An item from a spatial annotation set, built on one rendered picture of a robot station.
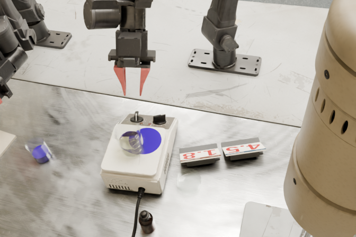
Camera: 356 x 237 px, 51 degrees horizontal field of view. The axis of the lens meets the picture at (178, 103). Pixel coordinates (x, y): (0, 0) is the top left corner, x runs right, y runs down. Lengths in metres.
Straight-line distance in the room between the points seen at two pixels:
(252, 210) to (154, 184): 0.21
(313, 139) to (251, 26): 0.93
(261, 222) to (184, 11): 0.74
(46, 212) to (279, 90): 0.64
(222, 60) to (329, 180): 0.75
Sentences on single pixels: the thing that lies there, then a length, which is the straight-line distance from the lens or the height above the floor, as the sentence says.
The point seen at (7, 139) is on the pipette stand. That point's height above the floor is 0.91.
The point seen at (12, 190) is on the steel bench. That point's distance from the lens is 0.96.
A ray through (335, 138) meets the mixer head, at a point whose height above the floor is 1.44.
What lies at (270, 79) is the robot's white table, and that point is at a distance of 1.04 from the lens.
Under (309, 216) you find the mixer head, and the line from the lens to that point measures 0.36.
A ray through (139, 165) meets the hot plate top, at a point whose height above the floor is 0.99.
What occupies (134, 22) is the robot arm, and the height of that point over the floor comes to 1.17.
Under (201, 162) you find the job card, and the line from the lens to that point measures 0.86.
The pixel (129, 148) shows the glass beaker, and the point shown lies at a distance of 0.77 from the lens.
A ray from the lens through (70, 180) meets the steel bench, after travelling 0.92.
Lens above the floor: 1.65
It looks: 50 degrees down
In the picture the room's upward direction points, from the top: 8 degrees counter-clockwise
